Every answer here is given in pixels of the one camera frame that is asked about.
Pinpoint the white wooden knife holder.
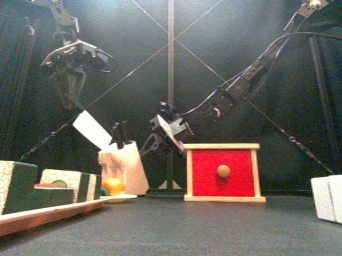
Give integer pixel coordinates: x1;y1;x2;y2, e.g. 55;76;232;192
96;141;151;197

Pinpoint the vertical metal frame pole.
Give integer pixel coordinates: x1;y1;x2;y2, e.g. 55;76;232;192
157;0;184;192

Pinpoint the narrow green crackle block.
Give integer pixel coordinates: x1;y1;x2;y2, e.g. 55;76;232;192
85;173;103;201

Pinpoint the small red toy piece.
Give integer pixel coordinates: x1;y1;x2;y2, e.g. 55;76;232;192
33;182;59;189

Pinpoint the low green block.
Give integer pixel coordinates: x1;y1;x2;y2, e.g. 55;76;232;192
29;187;76;208

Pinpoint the small white plate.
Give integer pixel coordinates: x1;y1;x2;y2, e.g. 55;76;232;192
99;193;139;204

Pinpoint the red wooden knob box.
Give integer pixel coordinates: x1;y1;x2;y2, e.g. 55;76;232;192
181;142;267;204

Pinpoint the orange toy fruit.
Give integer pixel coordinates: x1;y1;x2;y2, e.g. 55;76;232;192
101;177;127;197

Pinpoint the tall green crackle block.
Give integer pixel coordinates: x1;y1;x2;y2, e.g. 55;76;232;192
0;160;40;216

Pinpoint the black handled toy knife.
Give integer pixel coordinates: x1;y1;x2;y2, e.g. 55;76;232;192
109;123;124;150

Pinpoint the crackle block with arch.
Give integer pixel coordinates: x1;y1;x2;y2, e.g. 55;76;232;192
40;168;92;203

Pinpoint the white foam block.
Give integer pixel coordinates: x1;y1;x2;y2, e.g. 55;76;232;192
310;174;342;225

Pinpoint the light wooden tray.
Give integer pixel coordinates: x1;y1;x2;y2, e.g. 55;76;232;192
0;198;109;238

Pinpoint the dark side frame pole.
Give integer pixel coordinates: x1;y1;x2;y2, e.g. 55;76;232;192
306;33;340;174

